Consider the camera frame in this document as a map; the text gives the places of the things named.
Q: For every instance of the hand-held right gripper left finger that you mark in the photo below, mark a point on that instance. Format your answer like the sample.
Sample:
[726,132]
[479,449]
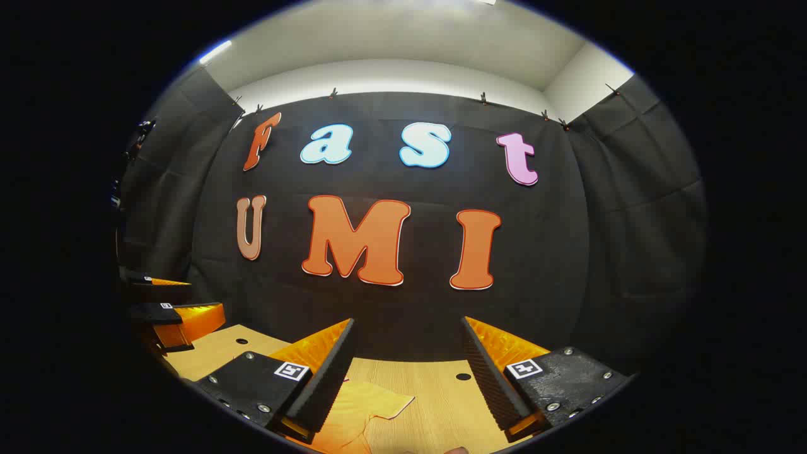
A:
[325,384]

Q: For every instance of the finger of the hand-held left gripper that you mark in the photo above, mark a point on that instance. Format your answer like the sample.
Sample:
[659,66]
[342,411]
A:
[148,314]
[165,282]

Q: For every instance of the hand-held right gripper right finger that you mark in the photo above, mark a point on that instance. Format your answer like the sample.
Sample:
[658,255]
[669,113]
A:
[492,384]

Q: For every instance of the orange T-shirt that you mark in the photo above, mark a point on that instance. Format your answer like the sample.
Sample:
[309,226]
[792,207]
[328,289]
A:
[359,410]

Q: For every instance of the dark stand-mounted device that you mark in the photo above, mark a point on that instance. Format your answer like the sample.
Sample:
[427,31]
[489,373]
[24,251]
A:
[142,129]

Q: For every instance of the ceiling light strip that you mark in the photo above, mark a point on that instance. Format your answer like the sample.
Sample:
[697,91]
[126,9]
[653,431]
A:
[214,52]

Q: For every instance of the row of black cloth clips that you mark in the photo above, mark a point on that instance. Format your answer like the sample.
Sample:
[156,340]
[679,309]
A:
[483,98]

